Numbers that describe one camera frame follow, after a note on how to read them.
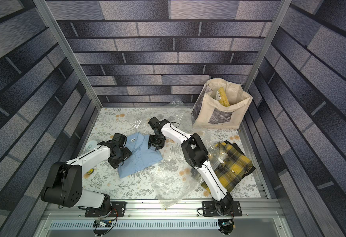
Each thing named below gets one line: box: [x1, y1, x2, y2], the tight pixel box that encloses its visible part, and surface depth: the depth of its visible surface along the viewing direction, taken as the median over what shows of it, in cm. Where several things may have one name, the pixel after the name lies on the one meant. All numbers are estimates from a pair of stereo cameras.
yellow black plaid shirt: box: [200, 140, 256, 195], surface depth 85 cm
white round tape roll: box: [86, 140, 98, 152], surface depth 94 cm
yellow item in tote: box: [218, 86, 230, 107], surface depth 98 cm
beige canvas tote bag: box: [191, 78, 254, 130], surface depth 99 cm
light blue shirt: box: [117, 132, 163, 179], surface depth 92 cm
